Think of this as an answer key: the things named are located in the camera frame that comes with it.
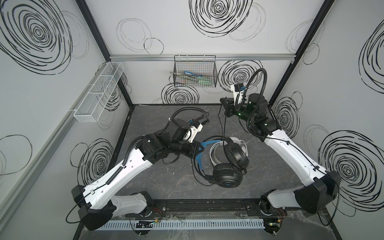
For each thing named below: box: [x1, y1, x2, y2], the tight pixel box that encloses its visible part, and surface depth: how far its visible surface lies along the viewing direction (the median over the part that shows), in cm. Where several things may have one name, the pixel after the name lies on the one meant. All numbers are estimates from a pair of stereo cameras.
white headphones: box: [209, 136, 250, 173], surface depth 49 cm
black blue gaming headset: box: [195, 136, 250, 188], surface depth 48 cm
